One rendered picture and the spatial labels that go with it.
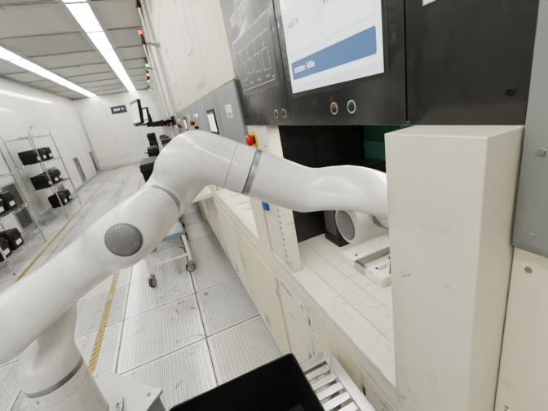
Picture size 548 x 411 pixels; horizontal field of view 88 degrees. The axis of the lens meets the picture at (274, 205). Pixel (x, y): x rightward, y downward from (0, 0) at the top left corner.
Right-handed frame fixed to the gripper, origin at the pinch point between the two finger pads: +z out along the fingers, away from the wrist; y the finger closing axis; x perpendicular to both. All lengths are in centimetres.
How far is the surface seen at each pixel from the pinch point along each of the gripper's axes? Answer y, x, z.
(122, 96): -1374, 157, -167
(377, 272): -19.9, -31.3, -8.9
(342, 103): 0.1, 22.4, -29.9
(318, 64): -5.9, 29.5, -30.1
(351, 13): 4.4, 34.3, -30.0
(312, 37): -6.8, 33.9, -30.1
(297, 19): -11.6, 38.1, -30.2
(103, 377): -41, -46, -97
